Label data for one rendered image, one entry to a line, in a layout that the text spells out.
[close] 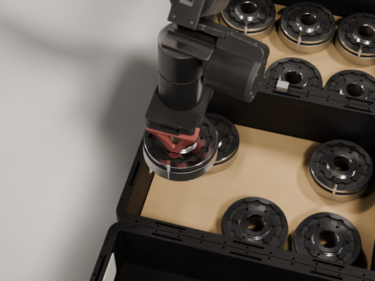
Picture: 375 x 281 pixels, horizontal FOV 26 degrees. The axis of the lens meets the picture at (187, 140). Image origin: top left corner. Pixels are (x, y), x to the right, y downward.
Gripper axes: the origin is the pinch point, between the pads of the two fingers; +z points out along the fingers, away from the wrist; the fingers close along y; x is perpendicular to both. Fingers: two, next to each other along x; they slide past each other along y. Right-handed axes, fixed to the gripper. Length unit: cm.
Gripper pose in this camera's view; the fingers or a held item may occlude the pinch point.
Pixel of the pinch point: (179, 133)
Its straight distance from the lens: 110.8
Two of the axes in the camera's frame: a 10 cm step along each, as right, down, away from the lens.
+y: 2.8, -7.9, 5.4
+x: -9.6, -2.5, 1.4
